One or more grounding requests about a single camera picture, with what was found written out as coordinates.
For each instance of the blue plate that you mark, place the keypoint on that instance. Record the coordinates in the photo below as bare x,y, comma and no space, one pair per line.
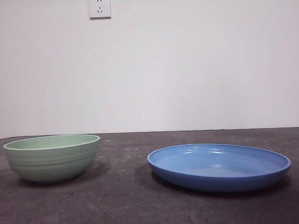
216,183

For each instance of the green ribbed bowl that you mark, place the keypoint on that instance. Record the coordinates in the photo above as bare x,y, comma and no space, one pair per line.
53,164

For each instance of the white wall socket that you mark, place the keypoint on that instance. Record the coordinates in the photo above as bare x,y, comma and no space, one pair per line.
99,6

